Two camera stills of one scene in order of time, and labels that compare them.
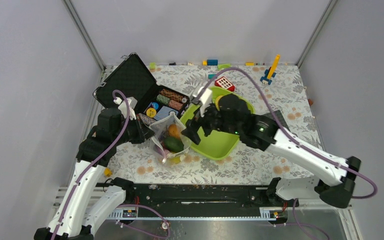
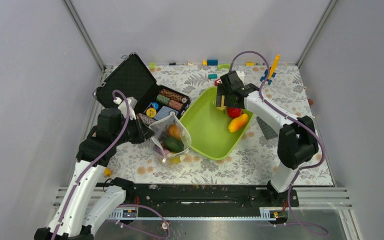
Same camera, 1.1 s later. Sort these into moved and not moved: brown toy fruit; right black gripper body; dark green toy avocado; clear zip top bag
Moved: right black gripper body
Not moved: dark green toy avocado; brown toy fruit; clear zip top bag
